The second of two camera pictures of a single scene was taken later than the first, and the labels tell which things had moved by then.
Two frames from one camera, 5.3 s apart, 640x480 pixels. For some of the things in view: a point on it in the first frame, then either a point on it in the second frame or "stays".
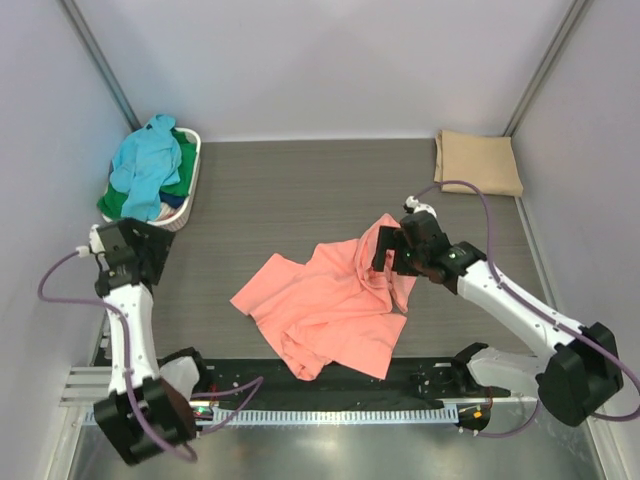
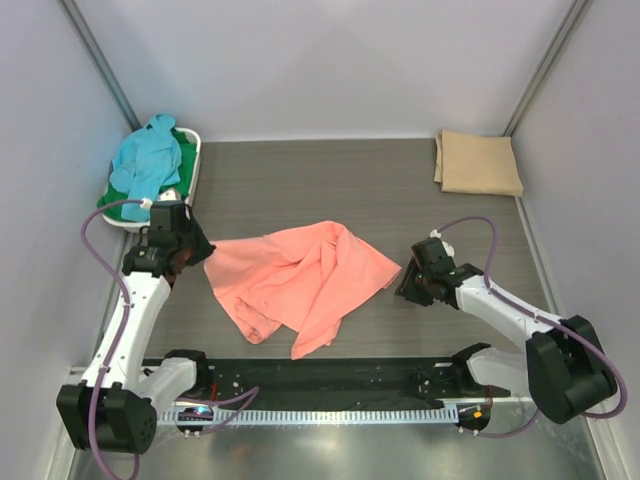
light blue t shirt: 143,163 stays
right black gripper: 392,238 -> 407,288
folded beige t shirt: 488,162 stays
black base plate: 410,384 stays
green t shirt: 112,203 stays
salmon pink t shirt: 335,308 -> 300,279
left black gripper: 159,240 -> 205,247
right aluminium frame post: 544,66 stays
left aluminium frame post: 125,102 stays
